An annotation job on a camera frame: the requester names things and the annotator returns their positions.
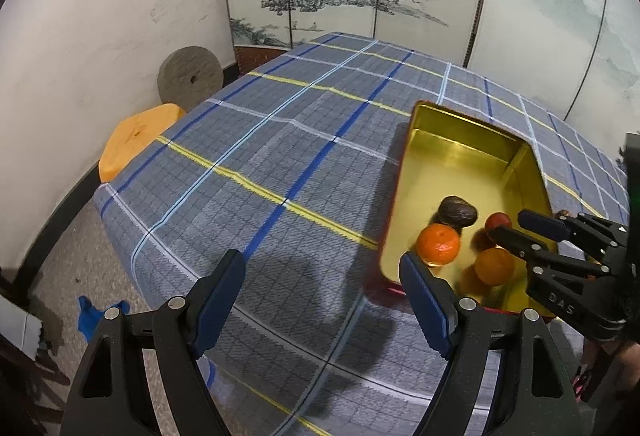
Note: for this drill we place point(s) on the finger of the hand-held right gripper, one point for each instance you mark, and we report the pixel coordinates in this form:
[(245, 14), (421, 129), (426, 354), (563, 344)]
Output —
[(515, 241), (545, 225)]

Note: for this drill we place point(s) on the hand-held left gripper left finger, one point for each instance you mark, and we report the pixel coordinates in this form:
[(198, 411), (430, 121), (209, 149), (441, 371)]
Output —
[(220, 303)]

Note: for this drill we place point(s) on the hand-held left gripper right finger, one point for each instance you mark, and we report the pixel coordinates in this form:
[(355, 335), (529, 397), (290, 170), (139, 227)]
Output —
[(425, 311)]

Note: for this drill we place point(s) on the red tomato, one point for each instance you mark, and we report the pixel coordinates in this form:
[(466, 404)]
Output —
[(498, 220)]

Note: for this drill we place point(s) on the orange mandarin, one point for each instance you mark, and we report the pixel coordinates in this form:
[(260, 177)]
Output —
[(494, 266), (439, 243)]

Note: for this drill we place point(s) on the dark brown avocado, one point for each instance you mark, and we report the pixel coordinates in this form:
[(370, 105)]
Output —
[(457, 212)]

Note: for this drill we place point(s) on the red and gold tin box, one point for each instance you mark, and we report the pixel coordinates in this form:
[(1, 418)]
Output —
[(450, 166)]

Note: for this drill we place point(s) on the pink slipper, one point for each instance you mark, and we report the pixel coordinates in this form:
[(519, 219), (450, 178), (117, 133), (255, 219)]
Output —
[(580, 382)]

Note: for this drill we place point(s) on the person's leg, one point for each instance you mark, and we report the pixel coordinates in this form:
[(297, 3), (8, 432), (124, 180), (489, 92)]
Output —
[(615, 381)]

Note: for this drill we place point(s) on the blue cloth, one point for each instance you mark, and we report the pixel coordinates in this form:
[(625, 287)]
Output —
[(97, 316)]

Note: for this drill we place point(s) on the blue plaid tablecloth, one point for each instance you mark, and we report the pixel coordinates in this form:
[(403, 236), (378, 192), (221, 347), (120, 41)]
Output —
[(275, 156)]

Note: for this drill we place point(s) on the white paper sheet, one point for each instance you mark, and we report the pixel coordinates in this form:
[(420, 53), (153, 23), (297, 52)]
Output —
[(17, 328)]

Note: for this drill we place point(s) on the grey round millstone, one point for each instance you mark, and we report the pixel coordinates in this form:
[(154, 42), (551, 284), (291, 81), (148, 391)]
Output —
[(189, 76)]

